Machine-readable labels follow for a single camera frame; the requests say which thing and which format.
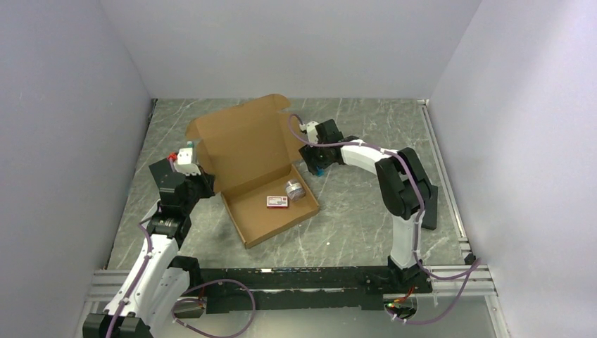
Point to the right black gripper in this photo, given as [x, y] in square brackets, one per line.
[308, 154]

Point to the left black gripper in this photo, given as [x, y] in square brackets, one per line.
[206, 180]

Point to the small red white box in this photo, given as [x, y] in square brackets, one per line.
[277, 202]

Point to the brown cardboard box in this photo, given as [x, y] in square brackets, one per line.
[250, 150]

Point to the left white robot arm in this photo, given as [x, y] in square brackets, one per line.
[160, 274]

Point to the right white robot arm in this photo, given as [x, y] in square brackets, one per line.
[403, 182]

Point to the left black rectangular pad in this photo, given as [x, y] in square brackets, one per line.
[159, 172]

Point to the black rectangular pad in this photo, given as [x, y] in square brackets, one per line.
[430, 219]
[159, 172]

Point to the right black rectangular pad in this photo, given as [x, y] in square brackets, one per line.
[430, 219]

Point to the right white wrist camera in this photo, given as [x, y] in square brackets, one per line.
[310, 131]

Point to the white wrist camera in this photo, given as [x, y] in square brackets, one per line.
[185, 158]
[310, 131]

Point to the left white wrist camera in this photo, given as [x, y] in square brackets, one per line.
[185, 158]

